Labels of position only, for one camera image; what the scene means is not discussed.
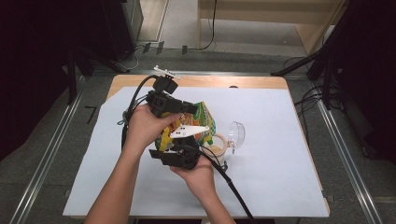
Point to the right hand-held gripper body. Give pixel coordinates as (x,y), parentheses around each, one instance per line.
(182,157)

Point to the black metal stand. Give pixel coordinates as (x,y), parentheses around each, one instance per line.
(72,77)

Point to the long metal floor rail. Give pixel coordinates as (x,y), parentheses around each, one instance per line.
(345,155)
(46,155)

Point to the yellow spout pouch green cap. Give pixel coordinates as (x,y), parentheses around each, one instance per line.
(202,121)

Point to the clear jar with hinged lid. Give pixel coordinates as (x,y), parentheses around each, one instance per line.
(218,149)

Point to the black tripod stand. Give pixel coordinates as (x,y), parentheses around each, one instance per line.
(327,62)

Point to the wooden table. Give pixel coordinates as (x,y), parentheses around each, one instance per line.
(218,81)

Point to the light wooden shelf unit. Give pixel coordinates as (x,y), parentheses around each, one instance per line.
(264,12)

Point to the short metal floor rail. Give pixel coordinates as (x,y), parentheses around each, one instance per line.
(202,72)

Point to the person's left hand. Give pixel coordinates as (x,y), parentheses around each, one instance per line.
(143,130)

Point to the dark cabinet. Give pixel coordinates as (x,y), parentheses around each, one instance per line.
(124,28)

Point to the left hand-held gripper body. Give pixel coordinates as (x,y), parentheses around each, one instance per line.
(162,104)

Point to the person's right hand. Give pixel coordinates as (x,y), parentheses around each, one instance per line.
(199,179)

